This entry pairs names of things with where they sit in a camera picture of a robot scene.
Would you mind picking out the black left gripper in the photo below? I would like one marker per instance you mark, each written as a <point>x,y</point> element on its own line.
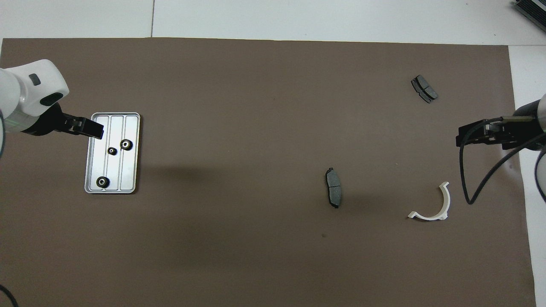
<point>51,121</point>

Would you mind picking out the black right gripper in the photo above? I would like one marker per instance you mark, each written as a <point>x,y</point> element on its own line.
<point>522,132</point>

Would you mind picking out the large black bearing gear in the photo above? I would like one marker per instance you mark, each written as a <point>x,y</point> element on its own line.
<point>126,145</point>
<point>102,182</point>

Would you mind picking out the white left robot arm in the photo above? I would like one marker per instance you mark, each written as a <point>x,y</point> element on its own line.
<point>30,85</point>

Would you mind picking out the silver metal tray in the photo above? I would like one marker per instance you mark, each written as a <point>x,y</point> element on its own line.
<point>128,170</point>

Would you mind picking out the wide grey brake pad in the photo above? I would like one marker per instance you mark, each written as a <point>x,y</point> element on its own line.
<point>424,88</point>

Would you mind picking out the black ribbed box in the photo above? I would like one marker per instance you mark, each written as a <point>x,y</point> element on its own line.
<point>533,10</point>

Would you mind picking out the slim grey brake pad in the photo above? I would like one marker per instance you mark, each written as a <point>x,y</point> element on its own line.
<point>333,187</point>

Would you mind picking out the brown table mat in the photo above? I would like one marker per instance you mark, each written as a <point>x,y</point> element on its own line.
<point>273,85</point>

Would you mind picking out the white curved plastic bracket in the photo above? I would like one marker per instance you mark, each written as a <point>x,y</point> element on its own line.
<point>426,217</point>

